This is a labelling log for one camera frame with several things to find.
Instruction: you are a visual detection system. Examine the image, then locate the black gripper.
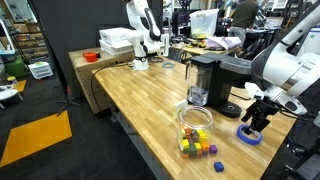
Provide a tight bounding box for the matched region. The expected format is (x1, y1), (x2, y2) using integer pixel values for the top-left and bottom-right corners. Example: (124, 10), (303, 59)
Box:
(240, 98), (281, 135)

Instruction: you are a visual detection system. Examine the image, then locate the blue masking tape roll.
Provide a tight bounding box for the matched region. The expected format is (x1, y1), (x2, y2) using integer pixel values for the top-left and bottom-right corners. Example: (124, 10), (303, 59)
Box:
(236, 123), (264, 146)

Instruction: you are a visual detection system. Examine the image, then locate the grey tape roll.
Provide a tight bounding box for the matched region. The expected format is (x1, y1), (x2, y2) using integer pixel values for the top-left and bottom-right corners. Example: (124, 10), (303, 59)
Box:
(161, 60), (176, 70)

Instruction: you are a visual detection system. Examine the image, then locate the blue wooden cube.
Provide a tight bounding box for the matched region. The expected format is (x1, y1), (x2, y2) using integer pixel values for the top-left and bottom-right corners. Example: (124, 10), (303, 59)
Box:
(213, 161), (225, 173)

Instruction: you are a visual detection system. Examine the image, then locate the yellow-green wooden cube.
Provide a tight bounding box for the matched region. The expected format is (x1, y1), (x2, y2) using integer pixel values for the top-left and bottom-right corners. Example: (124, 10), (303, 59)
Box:
(197, 131), (208, 142)

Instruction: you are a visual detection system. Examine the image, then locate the black Keurig coffee maker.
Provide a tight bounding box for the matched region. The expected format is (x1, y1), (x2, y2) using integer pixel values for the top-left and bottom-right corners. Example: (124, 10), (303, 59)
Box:
(184, 52), (254, 119)

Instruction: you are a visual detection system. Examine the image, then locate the clear plastic jar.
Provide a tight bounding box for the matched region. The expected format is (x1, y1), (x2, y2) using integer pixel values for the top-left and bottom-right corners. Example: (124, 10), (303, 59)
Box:
(176, 105), (215, 160)

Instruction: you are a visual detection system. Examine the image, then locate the small white printed card box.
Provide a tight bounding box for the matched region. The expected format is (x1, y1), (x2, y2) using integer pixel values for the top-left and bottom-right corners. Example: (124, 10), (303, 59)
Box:
(173, 98), (190, 120)

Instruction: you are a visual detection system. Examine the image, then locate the lavender cloth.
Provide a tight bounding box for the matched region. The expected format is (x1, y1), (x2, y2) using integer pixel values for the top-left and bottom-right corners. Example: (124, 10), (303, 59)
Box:
(204, 35), (242, 51)

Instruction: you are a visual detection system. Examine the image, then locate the standing person in dark shirt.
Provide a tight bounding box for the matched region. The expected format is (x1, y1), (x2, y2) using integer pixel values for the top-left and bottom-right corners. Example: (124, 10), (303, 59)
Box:
(228, 0), (260, 43)

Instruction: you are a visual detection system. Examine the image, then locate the translucent plastic storage bin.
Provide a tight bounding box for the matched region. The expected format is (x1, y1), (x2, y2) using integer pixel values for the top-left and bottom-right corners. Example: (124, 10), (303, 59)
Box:
(188, 8), (220, 40)

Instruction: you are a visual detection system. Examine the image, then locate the white cardboard box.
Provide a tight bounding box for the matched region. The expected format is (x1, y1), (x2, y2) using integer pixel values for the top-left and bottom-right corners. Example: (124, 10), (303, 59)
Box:
(99, 39), (135, 56)
(98, 27), (133, 46)

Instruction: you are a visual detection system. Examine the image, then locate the black tripod stand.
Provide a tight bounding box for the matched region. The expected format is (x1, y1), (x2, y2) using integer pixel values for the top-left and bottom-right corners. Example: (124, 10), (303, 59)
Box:
(55, 84), (83, 117)

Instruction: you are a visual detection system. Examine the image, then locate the black backdrop curtain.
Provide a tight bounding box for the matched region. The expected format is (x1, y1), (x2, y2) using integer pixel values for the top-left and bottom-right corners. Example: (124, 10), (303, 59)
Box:
(28, 0), (164, 101)

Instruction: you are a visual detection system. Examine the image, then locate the white plastic drawer unit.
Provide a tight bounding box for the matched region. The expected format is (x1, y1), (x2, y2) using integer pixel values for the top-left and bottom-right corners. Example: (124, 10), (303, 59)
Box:
(27, 61), (54, 80)

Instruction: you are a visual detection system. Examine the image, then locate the large orange floor mat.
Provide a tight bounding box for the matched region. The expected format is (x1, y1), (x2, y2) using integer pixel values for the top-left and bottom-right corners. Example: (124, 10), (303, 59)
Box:
(0, 110), (73, 168)

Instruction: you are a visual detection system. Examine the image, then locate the storage shelf with items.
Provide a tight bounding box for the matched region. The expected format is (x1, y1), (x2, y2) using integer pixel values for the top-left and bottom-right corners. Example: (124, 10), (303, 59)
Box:
(11, 21), (52, 66)

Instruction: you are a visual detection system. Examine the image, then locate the small orange floor mat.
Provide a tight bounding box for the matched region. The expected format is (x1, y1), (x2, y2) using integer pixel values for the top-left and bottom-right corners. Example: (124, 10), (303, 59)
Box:
(13, 79), (27, 93)

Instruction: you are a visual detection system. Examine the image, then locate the green storage bin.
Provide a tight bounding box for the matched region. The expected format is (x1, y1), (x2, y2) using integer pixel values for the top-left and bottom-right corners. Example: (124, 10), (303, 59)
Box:
(3, 56), (30, 80)

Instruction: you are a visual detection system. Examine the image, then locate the black coffee maker power cord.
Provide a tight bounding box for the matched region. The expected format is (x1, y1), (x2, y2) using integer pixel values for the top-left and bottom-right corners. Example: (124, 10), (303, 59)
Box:
(229, 91), (253, 102)

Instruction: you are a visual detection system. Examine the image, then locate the wooden desk with white frame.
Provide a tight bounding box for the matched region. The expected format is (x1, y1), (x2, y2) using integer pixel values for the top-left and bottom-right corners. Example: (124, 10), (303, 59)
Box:
(170, 39), (242, 58)

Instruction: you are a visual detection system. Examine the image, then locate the black hanging cable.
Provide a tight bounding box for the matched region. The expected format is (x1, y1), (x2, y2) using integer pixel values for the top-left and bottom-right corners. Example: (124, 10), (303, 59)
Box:
(90, 62), (135, 115)

